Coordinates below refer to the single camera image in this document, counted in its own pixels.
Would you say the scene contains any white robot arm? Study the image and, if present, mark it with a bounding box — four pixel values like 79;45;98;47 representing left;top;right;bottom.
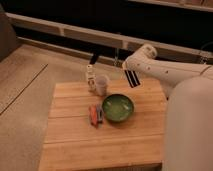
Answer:
122;44;213;171

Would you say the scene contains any white ceramic cup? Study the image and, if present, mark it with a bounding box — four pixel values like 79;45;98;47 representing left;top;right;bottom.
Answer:
95;75;109;96

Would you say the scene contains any white small bottle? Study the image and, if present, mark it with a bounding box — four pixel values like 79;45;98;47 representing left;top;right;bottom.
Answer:
86;64;95;92

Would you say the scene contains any green bowl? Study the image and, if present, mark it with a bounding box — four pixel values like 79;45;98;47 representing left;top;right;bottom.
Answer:
102;94;134;122

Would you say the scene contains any orange marker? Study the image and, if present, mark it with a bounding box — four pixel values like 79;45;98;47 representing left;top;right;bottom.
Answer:
89;106;98;126

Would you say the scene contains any black white striped eraser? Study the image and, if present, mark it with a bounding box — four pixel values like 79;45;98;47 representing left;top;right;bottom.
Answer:
125;70;140;88

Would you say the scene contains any white window rail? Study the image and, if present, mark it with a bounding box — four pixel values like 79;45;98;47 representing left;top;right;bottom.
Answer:
6;13;213;61

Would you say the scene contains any wooden table board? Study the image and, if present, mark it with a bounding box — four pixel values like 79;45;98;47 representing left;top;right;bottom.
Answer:
39;78;166;171

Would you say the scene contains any grey blue stapler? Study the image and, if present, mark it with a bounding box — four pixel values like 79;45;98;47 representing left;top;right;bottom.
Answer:
96;104;103;123

